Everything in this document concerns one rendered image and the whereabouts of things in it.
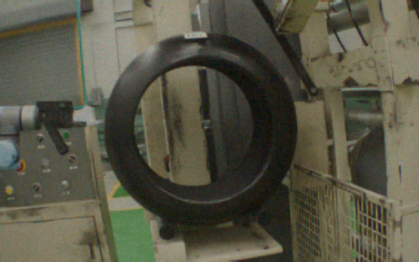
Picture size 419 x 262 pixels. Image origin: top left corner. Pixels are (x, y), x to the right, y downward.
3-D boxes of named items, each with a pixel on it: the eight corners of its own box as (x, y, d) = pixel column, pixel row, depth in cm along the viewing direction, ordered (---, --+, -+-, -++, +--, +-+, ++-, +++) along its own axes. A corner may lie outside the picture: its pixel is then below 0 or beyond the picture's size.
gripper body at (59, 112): (72, 100, 152) (34, 101, 150) (72, 130, 153) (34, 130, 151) (74, 100, 160) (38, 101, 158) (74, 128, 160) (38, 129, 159)
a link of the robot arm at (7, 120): (-5, 133, 157) (-5, 105, 156) (26, 133, 158) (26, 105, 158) (-10, 134, 149) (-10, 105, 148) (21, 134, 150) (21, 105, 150)
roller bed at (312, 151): (277, 184, 205) (269, 105, 203) (313, 177, 207) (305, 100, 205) (291, 192, 186) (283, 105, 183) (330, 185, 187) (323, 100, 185)
